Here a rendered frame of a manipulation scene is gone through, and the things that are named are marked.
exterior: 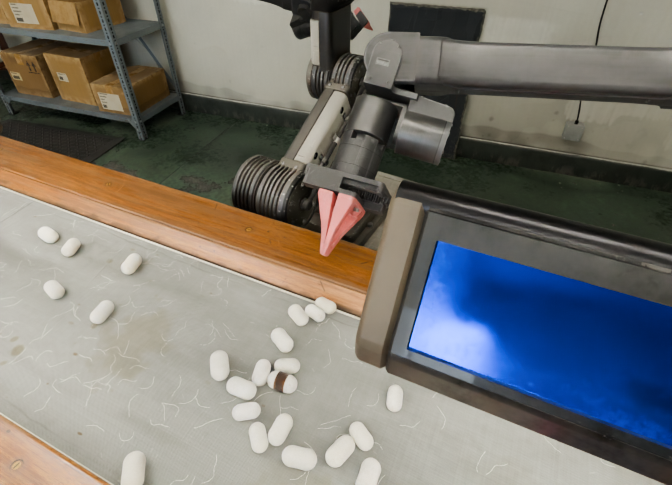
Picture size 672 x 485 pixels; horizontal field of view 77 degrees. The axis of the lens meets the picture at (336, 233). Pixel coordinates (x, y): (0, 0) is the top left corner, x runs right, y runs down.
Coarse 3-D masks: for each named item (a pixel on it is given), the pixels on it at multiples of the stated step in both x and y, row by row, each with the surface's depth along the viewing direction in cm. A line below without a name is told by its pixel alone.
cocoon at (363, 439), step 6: (354, 426) 45; (360, 426) 45; (354, 432) 45; (360, 432) 44; (366, 432) 45; (354, 438) 45; (360, 438) 44; (366, 438) 44; (372, 438) 44; (360, 444) 44; (366, 444) 44; (372, 444) 44; (366, 450) 44
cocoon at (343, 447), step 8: (336, 440) 44; (344, 440) 44; (352, 440) 44; (328, 448) 44; (336, 448) 43; (344, 448) 43; (352, 448) 43; (328, 456) 43; (336, 456) 42; (344, 456) 43; (328, 464) 43; (336, 464) 42
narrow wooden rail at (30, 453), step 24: (0, 432) 44; (24, 432) 44; (0, 456) 42; (24, 456) 42; (48, 456) 42; (0, 480) 40; (24, 480) 40; (48, 480) 40; (72, 480) 40; (96, 480) 40
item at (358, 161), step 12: (348, 132) 52; (348, 144) 51; (360, 144) 51; (372, 144) 51; (336, 156) 52; (348, 156) 51; (360, 156) 51; (372, 156) 51; (324, 168) 51; (336, 168) 51; (348, 168) 50; (360, 168) 51; (372, 168) 51; (348, 180) 50; (360, 180) 49; (372, 180) 49; (372, 192) 50; (384, 192) 50
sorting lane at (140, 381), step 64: (0, 192) 81; (0, 256) 68; (64, 256) 68; (0, 320) 58; (64, 320) 58; (128, 320) 58; (192, 320) 58; (256, 320) 58; (0, 384) 51; (64, 384) 51; (128, 384) 51; (192, 384) 51; (320, 384) 51; (384, 384) 51; (64, 448) 45; (128, 448) 45; (192, 448) 45; (320, 448) 45; (384, 448) 45; (448, 448) 45; (512, 448) 45
